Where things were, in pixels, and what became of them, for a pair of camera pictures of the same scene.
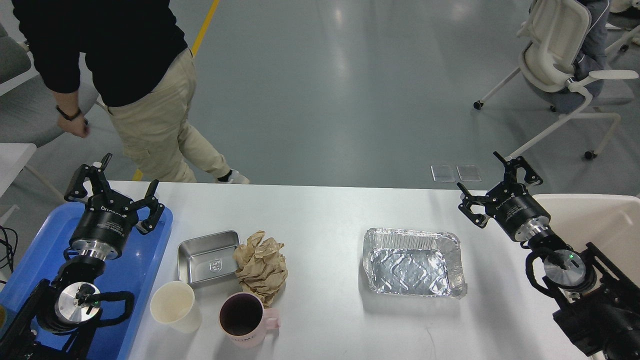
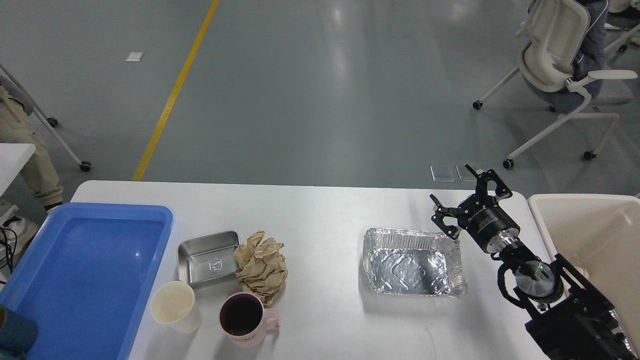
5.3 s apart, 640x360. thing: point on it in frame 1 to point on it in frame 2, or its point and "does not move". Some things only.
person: [133, 58] to [17, 126]
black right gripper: [515, 210] to [488, 224]
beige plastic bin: [610, 222] does not move
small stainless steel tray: [207, 257] does not move
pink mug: [244, 320] does not move
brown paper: [262, 268] does not move
